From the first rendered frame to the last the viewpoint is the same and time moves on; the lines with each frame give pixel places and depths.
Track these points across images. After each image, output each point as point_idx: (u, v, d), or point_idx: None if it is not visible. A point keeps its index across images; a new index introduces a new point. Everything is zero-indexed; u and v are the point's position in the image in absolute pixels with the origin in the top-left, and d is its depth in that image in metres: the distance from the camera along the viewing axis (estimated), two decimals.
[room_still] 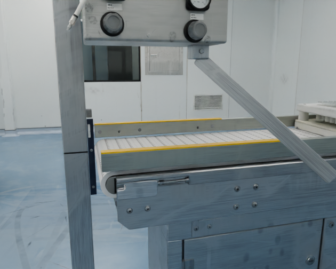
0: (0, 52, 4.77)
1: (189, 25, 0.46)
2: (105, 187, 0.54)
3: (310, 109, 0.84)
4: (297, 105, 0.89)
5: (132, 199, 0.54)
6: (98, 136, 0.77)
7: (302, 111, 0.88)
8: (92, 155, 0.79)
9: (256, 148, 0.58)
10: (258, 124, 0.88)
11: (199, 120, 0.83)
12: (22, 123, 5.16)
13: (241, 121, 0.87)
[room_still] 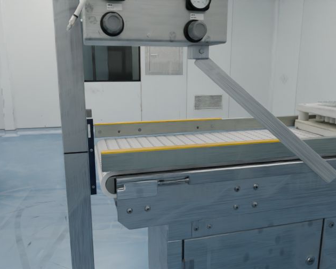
0: (0, 52, 4.77)
1: (189, 25, 0.46)
2: (105, 187, 0.54)
3: (310, 109, 0.84)
4: (297, 105, 0.89)
5: (132, 199, 0.54)
6: (98, 136, 0.77)
7: (302, 111, 0.88)
8: (92, 155, 0.79)
9: (256, 148, 0.58)
10: (258, 124, 0.88)
11: (199, 120, 0.83)
12: (22, 123, 5.16)
13: (241, 121, 0.87)
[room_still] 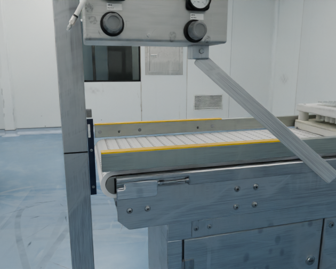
0: (0, 52, 4.77)
1: (189, 25, 0.46)
2: (105, 187, 0.54)
3: (310, 109, 0.84)
4: (297, 105, 0.89)
5: (132, 199, 0.54)
6: (98, 136, 0.77)
7: (302, 111, 0.88)
8: (92, 155, 0.79)
9: (256, 148, 0.58)
10: (258, 124, 0.88)
11: (199, 120, 0.83)
12: (22, 123, 5.16)
13: (241, 121, 0.87)
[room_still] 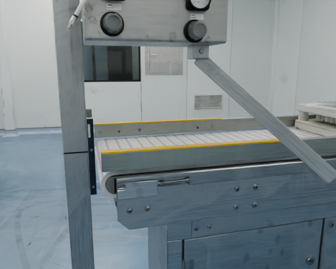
0: (0, 52, 4.77)
1: (189, 25, 0.46)
2: (105, 187, 0.54)
3: (310, 109, 0.84)
4: (297, 105, 0.89)
5: (132, 199, 0.54)
6: (98, 136, 0.77)
7: (302, 111, 0.88)
8: (92, 155, 0.79)
9: (256, 148, 0.58)
10: (258, 124, 0.88)
11: (199, 120, 0.83)
12: (22, 123, 5.16)
13: (241, 121, 0.87)
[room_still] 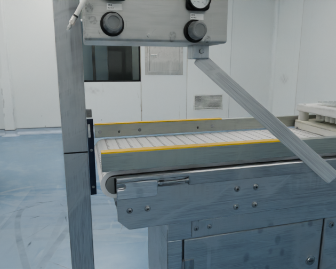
0: (0, 52, 4.77)
1: (189, 25, 0.46)
2: (105, 187, 0.54)
3: (310, 109, 0.84)
4: (297, 105, 0.89)
5: (132, 199, 0.54)
6: (98, 136, 0.77)
7: (302, 111, 0.88)
8: (92, 155, 0.79)
9: (256, 148, 0.58)
10: (258, 124, 0.88)
11: (199, 120, 0.83)
12: (22, 123, 5.16)
13: (241, 121, 0.87)
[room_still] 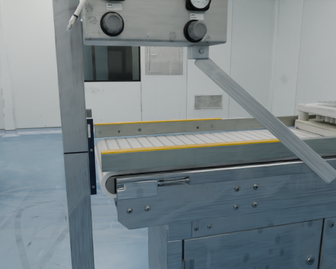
0: (0, 52, 4.77)
1: (189, 25, 0.46)
2: (105, 187, 0.54)
3: (310, 109, 0.84)
4: (297, 105, 0.89)
5: (132, 199, 0.54)
6: (98, 136, 0.77)
7: (302, 111, 0.88)
8: (92, 155, 0.79)
9: (256, 148, 0.58)
10: (258, 124, 0.88)
11: (199, 120, 0.83)
12: (22, 123, 5.16)
13: (241, 121, 0.87)
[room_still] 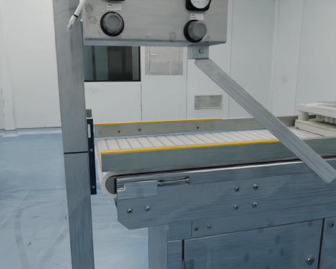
0: (0, 52, 4.77)
1: (189, 25, 0.46)
2: (105, 187, 0.54)
3: (310, 109, 0.84)
4: (297, 105, 0.89)
5: (132, 199, 0.54)
6: (98, 136, 0.77)
7: (302, 111, 0.88)
8: (92, 155, 0.79)
9: (256, 148, 0.58)
10: (258, 124, 0.88)
11: (199, 120, 0.83)
12: (22, 123, 5.16)
13: (241, 121, 0.87)
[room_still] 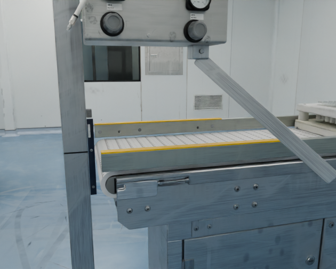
0: (0, 52, 4.77)
1: (189, 25, 0.46)
2: (105, 187, 0.54)
3: (310, 109, 0.84)
4: (297, 105, 0.89)
5: (132, 199, 0.54)
6: (98, 136, 0.77)
7: (302, 111, 0.88)
8: (92, 155, 0.79)
9: (256, 148, 0.58)
10: (258, 124, 0.88)
11: (199, 120, 0.83)
12: (22, 123, 5.16)
13: (241, 121, 0.87)
